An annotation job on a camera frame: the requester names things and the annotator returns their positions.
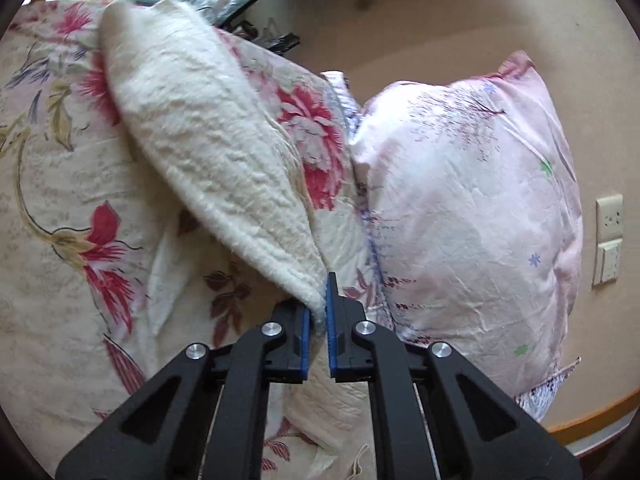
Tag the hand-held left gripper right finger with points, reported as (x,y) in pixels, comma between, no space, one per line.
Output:
(330,330)

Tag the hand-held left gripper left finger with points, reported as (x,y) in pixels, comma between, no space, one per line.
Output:
(305,342)

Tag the cream knit sweater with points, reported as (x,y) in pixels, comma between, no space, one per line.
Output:
(200,125)

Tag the pink floral pillow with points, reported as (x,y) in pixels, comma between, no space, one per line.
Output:
(475,220)

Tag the floral quilt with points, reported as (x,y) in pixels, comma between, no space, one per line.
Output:
(60,185)

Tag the black object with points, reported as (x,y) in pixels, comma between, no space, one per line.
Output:
(282,40)

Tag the wooden wall trim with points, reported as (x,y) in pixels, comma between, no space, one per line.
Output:
(595,417)

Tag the wall light switch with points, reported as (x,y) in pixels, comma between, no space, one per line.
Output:
(609,262)

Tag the wall power outlet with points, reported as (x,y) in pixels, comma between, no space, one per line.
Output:
(610,216)

